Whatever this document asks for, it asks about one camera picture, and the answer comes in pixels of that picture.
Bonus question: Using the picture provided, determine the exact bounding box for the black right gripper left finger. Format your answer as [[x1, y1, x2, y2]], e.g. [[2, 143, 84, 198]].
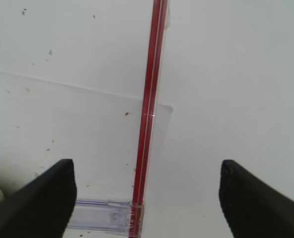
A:
[[0, 159, 77, 238]]

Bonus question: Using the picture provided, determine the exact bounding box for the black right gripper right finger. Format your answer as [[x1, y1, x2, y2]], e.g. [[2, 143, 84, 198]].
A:
[[219, 160, 294, 238]]

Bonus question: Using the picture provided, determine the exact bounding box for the red right rail strip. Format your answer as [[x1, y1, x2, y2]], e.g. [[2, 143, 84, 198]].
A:
[[128, 0, 169, 238]]

